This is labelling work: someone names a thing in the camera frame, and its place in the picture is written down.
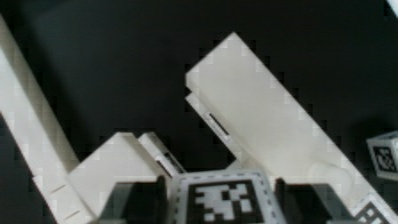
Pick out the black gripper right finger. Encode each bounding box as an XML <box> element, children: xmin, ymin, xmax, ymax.
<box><xmin>275</xmin><ymin>178</ymin><xmax>344</xmax><ymax>224</ymax></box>

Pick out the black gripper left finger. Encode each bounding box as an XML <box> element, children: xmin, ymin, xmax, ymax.
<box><xmin>99</xmin><ymin>176</ymin><xmax>166</xmax><ymax>224</ymax></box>

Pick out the white tagged chair leg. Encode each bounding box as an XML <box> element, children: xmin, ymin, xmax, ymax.
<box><xmin>365</xmin><ymin>130</ymin><xmax>398</xmax><ymax>181</ymax></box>
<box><xmin>165</xmin><ymin>169</ymin><xmax>287</xmax><ymax>224</ymax></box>

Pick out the white chair backrest frame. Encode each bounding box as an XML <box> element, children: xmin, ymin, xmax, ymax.
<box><xmin>69</xmin><ymin>36</ymin><xmax>398</xmax><ymax>224</ymax></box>

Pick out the white fence front wall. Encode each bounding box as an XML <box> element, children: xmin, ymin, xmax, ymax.
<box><xmin>0</xmin><ymin>15</ymin><xmax>92</xmax><ymax>224</ymax></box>

